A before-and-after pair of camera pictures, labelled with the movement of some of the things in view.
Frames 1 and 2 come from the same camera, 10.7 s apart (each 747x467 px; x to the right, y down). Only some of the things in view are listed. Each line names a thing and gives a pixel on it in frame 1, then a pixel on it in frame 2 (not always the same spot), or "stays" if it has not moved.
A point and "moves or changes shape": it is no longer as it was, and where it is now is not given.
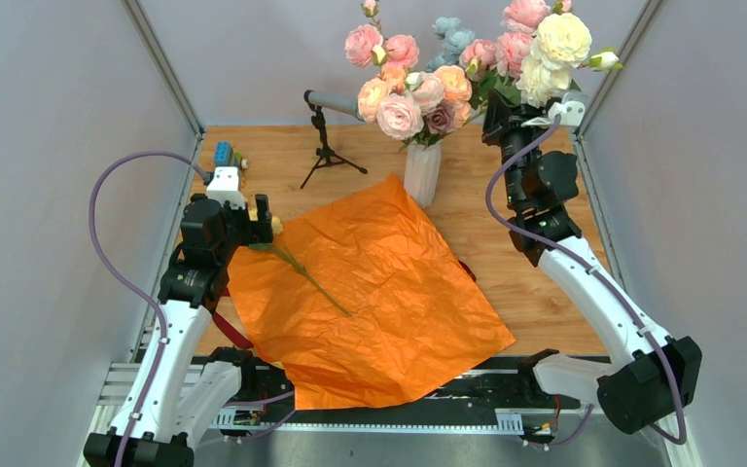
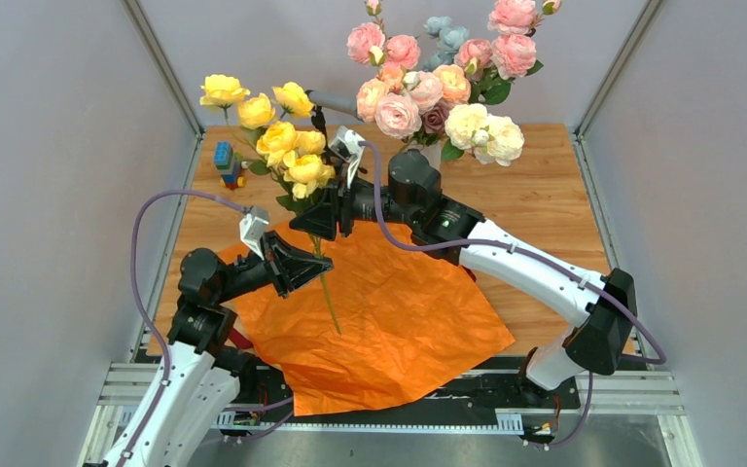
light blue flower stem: [455, 39] stays
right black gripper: [502, 119] to [334, 209]
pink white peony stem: [563, 41] to [472, 130]
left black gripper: [255, 231] to [289, 266]
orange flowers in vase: [457, 89] stays
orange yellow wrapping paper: [362, 303] stays
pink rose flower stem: [366, 46] stays
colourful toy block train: [225, 156] stays
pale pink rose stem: [400, 116] stays
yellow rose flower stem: [276, 228] moves or changes shape
